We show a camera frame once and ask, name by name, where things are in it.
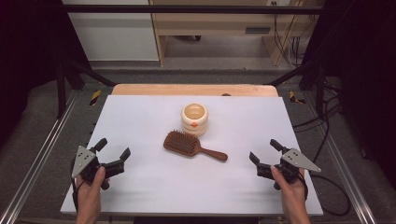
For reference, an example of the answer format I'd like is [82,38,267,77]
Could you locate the black floor cables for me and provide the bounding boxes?
[291,78,343,164]

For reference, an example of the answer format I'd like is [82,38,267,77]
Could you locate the hand-held gripper black cable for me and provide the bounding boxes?
[71,176,85,213]
[297,169,352,217]

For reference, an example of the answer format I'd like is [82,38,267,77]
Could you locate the person's left hand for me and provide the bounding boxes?
[76,166,110,203]

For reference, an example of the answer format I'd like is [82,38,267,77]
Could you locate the white cabinet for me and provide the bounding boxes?
[61,0,160,63]

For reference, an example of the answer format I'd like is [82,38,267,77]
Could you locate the light wooden desk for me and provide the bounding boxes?
[148,0,325,67]

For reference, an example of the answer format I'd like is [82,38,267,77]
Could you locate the bundle of hanging cables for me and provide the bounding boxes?
[272,0,318,69]

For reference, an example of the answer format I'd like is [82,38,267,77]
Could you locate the white board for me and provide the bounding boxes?
[60,94,324,217]

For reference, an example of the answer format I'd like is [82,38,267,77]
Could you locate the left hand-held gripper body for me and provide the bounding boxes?
[71,145,126,191]

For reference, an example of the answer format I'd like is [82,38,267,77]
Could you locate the aluminium rail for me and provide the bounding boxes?
[0,89,79,224]
[302,90,378,224]

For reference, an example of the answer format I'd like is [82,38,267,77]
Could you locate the black curtain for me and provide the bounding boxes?
[0,0,92,147]
[303,0,396,190]

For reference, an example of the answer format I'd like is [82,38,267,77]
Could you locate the right hand-held gripper black cable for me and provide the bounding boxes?
[297,169,352,217]

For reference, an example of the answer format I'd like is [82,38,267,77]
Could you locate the cream ribbed ceramic cup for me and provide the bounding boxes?
[180,102,209,138]

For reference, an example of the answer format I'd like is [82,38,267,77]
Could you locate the brown wooden hairbrush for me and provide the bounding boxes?
[163,129,229,162]

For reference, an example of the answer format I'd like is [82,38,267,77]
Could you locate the black horizontal frame bar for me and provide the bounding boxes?
[61,4,325,15]

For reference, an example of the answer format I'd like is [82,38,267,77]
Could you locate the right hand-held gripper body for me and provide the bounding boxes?
[256,147,322,191]

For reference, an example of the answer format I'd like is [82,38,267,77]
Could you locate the yellow black striped tape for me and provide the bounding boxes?
[289,90,307,105]
[89,89,103,107]

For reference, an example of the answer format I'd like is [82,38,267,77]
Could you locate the light wooden table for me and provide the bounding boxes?
[111,83,279,98]

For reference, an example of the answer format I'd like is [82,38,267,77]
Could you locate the black metal stand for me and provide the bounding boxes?
[55,57,118,119]
[263,60,327,118]

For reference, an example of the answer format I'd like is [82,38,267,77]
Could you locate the left hand-held gripper black cable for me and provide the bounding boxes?
[71,176,85,213]

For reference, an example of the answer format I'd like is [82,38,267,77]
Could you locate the person's right hand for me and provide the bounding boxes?
[269,164,308,204]

